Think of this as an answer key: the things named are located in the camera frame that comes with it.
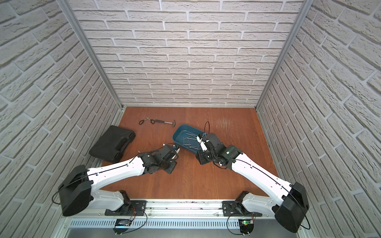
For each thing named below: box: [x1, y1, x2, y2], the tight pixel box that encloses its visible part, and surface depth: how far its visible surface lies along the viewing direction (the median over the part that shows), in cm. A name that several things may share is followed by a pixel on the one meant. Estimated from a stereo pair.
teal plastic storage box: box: [172, 123, 204, 154], surface depth 102 cm
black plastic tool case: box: [88, 125, 136, 164], surface depth 94 cm
